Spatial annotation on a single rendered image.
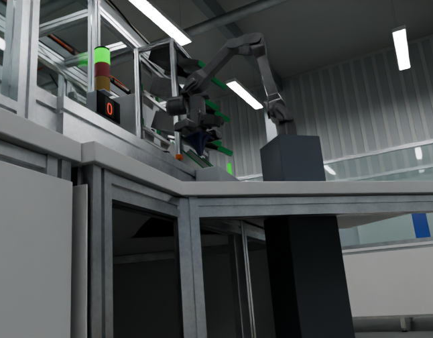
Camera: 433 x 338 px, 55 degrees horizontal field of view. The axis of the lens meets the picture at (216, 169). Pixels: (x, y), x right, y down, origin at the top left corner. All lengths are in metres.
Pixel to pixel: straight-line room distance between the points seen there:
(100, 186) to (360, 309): 4.62
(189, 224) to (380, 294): 4.30
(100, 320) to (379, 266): 4.57
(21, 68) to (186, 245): 0.45
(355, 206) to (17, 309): 0.77
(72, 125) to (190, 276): 0.37
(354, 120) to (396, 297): 5.88
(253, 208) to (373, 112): 9.36
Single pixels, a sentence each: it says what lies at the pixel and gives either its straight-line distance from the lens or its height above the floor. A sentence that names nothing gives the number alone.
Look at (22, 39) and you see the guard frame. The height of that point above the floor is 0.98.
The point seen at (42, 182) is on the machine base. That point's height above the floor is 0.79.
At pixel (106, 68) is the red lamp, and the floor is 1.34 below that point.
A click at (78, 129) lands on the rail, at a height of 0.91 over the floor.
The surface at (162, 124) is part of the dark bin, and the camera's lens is 1.74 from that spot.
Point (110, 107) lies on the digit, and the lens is 1.35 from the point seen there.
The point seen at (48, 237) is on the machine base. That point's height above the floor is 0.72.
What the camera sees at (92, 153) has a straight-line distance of 0.60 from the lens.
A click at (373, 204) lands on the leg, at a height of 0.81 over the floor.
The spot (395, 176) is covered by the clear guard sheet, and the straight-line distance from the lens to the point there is 5.14.
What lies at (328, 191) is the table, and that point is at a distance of 0.98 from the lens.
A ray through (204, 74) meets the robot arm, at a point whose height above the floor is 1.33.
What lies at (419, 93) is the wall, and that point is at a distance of 10.26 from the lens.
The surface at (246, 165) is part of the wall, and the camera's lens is 10.70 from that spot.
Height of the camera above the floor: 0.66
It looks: 15 degrees up
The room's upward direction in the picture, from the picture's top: 5 degrees counter-clockwise
